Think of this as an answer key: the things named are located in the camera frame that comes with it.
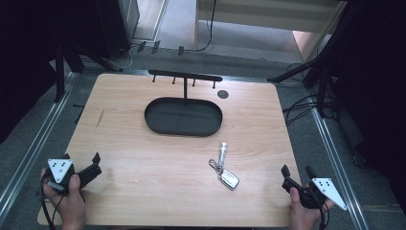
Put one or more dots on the person's right hand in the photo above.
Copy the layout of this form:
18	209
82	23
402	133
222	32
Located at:
303	217

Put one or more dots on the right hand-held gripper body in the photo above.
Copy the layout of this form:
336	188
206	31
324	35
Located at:
327	190

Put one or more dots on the dark cabinet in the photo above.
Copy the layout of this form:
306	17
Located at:
118	25

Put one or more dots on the black round disc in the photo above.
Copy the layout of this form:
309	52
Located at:
222	94

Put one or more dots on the black key rack with tray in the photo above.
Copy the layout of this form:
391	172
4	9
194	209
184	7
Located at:
183	118

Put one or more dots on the person's left hand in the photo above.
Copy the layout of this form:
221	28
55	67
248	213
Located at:
72	207

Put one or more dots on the aluminium frame rail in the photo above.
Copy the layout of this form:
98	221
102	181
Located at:
35	143
338	166

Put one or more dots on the black metal stand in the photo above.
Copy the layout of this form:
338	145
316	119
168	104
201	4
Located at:
320	76
59	73

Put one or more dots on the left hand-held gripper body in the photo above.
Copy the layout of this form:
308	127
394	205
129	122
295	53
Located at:
60	169

